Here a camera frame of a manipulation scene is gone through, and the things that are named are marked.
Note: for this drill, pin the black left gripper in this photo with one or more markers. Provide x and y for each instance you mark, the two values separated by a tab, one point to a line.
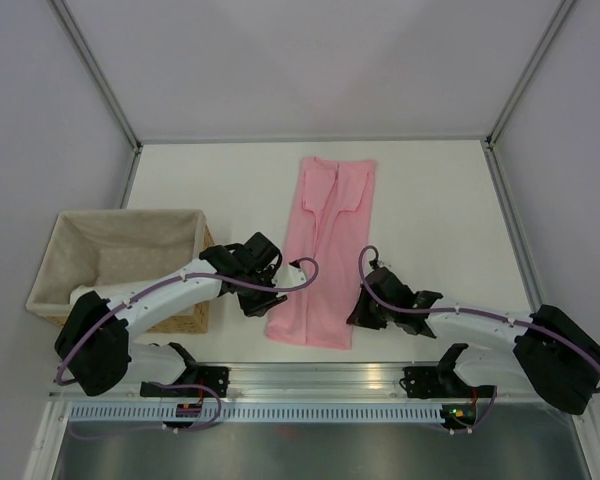
260	308

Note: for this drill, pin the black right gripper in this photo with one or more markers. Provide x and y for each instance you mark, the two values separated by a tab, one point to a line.
359	315

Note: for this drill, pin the pink t shirt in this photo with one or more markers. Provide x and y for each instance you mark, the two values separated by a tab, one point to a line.
329	222

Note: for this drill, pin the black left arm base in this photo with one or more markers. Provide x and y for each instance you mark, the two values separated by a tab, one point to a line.
199	381

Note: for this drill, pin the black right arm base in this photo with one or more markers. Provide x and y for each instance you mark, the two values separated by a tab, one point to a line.
431	382

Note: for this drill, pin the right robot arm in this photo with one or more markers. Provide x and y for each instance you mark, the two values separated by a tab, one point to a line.
543	352

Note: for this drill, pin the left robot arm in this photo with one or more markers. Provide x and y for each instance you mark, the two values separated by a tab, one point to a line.
97	344

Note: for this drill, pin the rolled white t shirt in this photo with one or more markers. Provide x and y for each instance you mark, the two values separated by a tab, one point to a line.
107	291

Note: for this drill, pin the wicker basket with liner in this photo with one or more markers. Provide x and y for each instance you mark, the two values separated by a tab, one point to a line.
113	250

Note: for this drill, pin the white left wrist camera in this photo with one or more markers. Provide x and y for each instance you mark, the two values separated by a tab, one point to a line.
289	278

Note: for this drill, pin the aluminium mounting rail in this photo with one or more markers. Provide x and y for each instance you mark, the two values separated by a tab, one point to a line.
260	382

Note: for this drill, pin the aluminium frame rail back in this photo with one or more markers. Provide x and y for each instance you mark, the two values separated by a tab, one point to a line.
311	139

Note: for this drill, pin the white slotted cable duct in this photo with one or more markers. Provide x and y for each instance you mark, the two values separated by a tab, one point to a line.
427	413

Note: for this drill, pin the aluminium frame post left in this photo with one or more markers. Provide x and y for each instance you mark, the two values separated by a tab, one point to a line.
79	42

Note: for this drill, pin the aluminium frame post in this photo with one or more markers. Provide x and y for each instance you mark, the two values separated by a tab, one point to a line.
538	55
79	42

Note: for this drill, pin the aluminium frame post right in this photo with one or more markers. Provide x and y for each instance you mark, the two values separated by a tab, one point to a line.
538	55

